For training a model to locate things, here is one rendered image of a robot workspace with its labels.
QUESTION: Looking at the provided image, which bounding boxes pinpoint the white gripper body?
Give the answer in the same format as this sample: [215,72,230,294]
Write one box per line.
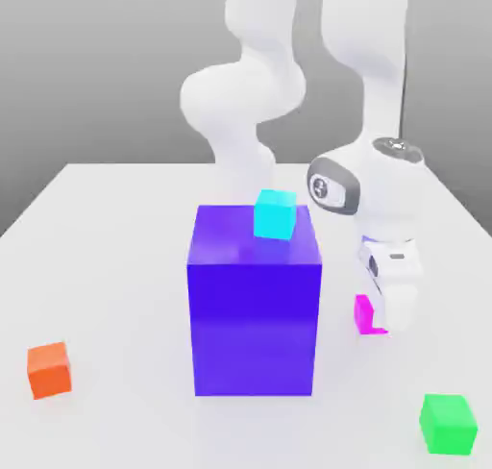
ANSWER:
[369,279,420,334]

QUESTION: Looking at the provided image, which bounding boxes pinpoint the small magenta cube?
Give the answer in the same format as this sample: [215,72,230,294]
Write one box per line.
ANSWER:
[354,293,389,336]

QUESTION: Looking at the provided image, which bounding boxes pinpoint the small green cube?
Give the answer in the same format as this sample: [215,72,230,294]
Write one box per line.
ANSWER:
[418,393,480,457]

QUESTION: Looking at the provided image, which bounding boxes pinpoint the small cyan cube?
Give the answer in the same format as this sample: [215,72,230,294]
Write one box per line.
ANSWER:
[253,188,298,242]

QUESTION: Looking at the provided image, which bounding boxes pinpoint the small orange cube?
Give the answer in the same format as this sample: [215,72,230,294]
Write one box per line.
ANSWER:
[26,340,73,401]

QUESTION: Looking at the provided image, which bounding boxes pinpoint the large purple box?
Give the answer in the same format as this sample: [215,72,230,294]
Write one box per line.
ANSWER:
[186,204,323,398]

